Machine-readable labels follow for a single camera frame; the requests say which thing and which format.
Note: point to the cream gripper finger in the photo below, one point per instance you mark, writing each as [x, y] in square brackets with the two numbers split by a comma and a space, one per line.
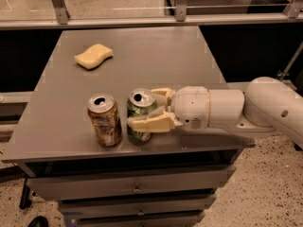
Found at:
[163, 96]
[160, 123]

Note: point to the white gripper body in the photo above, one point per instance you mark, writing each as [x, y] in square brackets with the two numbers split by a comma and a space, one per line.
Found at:
[190, 108]

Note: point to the green soda can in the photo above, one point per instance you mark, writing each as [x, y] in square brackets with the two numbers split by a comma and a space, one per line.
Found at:
[140, 102]

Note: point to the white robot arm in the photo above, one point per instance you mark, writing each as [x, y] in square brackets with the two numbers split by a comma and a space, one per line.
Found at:
[267, 105]

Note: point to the orange soda can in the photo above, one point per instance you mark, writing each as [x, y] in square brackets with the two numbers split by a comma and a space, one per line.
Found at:
[103, 112]

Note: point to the grey drawer cabinet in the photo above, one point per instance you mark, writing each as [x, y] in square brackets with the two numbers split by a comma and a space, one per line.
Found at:
[179, 171]

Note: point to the top drawer knob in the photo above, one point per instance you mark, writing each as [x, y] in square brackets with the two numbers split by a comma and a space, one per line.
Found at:
[137, 189]

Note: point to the yellow sponge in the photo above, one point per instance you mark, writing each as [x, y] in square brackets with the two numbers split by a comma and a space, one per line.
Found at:
[94, 56]

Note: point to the metal railing frame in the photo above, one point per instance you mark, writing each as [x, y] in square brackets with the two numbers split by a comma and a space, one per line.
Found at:
[31, 14]

